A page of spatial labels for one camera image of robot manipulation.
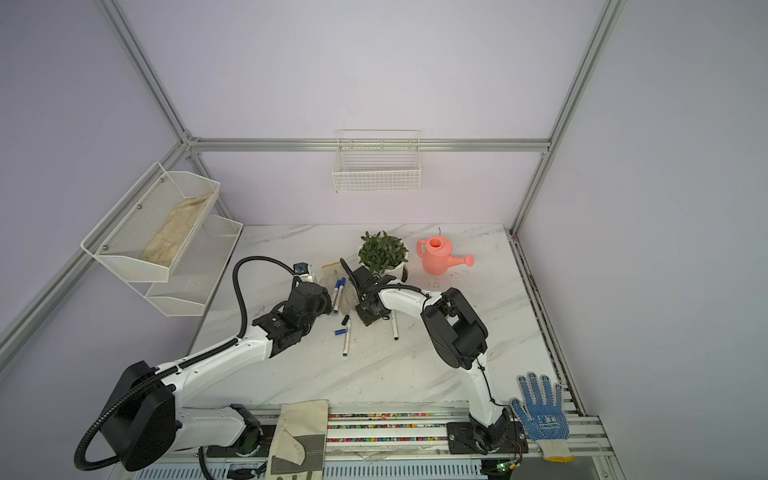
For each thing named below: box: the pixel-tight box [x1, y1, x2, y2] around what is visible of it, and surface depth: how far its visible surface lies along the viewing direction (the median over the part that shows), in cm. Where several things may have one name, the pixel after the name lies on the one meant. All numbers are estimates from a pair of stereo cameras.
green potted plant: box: [358, 230, 409, 275], surface depth 92 cm
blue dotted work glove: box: [510, 372, 574, 463], surface depth 78 cm
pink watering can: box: [417, 236, 475, 276], surface depth 103 cm
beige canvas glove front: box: [266, 399, 329, 480], surface depth 73 cm
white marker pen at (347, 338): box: [342, 318, 351, 357], surface depth 92 cm
